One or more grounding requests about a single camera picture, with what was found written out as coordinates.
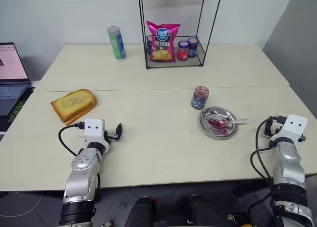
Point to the red label jam jar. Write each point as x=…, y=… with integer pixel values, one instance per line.
x=183, y=51

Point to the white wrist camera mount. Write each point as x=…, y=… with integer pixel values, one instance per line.
x=294, y=126
x=94, y=129

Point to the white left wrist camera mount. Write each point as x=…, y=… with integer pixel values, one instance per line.
x=94, y=129

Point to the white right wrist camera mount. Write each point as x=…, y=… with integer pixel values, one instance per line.
x=294, y=126

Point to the black green patterned mat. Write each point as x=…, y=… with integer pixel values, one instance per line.
x=17, y=108

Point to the dark rounded shape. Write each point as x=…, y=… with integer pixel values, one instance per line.
x=143, y=212
x=200, y=209

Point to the pink potato chips bag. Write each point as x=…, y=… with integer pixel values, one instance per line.
x=162, y=42

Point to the toast slice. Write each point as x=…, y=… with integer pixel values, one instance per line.
x=74, y=101
x=74, y=120

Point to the red sauce residue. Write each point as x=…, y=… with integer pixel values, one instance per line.
x=219, y=130

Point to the metal spoon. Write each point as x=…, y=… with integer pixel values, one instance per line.
x=237, y=121

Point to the green blue cylindrical can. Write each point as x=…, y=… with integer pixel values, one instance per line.
x=117, y=44

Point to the open glass jam jar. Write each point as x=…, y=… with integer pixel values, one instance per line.
x=200, y=99

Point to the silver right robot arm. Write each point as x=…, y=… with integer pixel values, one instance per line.
x=288, y=167

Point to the grey laptop with pink screen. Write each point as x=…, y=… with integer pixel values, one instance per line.
x=11, y=71

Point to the blue label jam jar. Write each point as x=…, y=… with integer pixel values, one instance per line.
x=149, y=44
x=193, y=47

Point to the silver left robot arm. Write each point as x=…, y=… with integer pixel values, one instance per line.
x=84, y=167

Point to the round metal plate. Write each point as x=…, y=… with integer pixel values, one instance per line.
x=227, y=132

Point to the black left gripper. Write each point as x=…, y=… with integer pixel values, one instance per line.
x=111, y=134

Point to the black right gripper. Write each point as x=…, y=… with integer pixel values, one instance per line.
x=277, y=131

